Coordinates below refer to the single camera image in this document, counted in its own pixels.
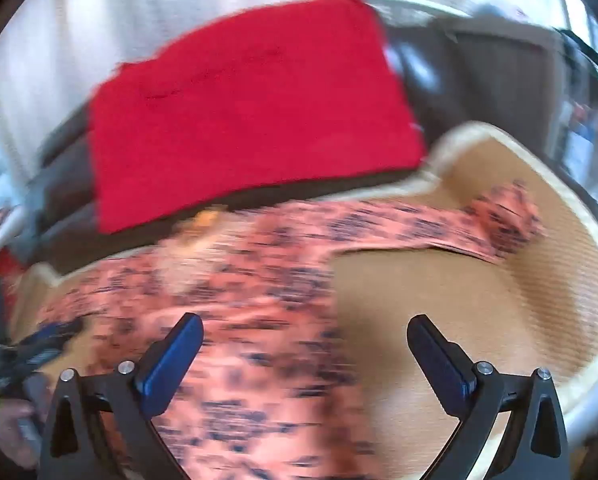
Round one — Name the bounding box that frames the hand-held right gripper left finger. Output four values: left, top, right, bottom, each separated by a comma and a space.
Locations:
40, 311, 205, 480

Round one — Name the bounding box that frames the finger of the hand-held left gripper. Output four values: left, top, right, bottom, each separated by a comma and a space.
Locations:
0, 319, 86, 377

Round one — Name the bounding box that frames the woven straw mat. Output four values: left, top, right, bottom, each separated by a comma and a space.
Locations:
9, 121, 598, 480

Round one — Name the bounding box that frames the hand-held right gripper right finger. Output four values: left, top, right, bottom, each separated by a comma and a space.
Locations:
406, 314, 573, 480

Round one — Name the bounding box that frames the red cloth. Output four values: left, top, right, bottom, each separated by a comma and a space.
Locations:
88, 0, 431, 236

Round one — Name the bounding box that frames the orange floral garment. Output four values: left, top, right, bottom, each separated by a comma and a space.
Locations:
33, 180, 546, 480

